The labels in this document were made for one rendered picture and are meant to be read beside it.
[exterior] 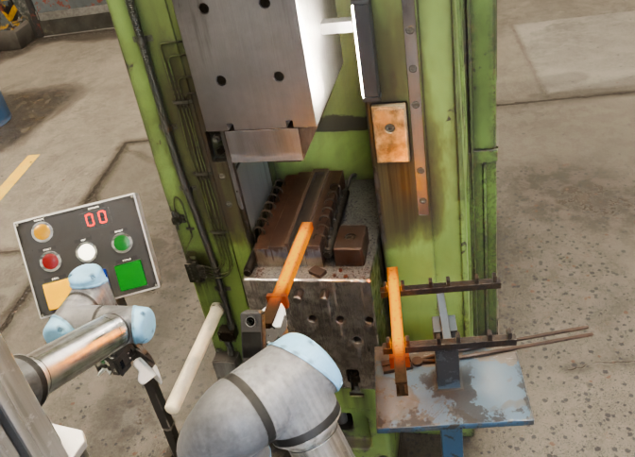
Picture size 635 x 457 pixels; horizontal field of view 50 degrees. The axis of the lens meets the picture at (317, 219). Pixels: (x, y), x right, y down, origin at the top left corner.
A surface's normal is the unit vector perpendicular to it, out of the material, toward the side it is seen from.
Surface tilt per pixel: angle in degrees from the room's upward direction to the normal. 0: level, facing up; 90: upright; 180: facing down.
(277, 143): 90
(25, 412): 90
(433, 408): 0
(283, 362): 18
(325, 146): 90
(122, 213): 60
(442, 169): 90
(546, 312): 0
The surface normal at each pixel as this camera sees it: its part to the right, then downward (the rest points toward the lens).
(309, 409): 0.44, -0.03
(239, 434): 0.17, 0.11
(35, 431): 0.93, 0.07
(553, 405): -0.15, -0.82
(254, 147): -0.19, 0.57
